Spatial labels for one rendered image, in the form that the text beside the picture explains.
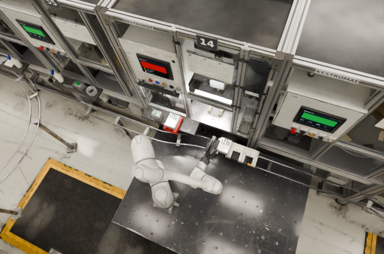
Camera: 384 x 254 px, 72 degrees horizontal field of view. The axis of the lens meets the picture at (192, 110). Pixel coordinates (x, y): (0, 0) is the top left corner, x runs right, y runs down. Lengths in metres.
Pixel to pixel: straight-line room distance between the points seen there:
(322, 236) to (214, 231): 1.30
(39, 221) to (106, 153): 1.02
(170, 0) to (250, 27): 0.52
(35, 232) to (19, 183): 0.66
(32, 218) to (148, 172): 2.25
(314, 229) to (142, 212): 1.80
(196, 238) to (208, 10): 1.77
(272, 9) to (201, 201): 1.64
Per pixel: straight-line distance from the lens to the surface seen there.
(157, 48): 1.72
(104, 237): 3.32
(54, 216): 3.60
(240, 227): 2.44
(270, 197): 2.51
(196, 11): 1.64
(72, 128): 3.88
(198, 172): 2.14
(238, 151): 2.38
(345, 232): 3.39
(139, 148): 1.75
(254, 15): 1.62
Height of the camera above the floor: 3.11
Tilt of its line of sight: 62 degrees down
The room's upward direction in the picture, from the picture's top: 9 degrees counter-clockwise
